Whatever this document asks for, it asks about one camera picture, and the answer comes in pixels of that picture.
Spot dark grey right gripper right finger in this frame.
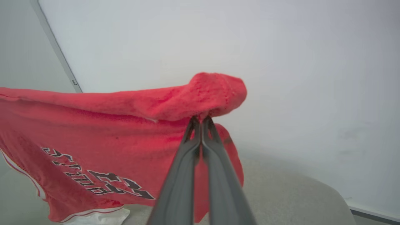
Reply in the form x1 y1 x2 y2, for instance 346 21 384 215
202 116 257 225

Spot dark baseboard strip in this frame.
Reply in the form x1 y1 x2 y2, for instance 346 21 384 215
348 206 400 224

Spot red white basketball shorts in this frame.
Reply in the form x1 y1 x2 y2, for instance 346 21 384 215
0 72 247 225

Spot grey wall trim strip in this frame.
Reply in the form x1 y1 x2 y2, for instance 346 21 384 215
30 0 83 93

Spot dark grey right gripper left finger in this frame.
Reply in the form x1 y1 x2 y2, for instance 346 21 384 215
146 116 202 225

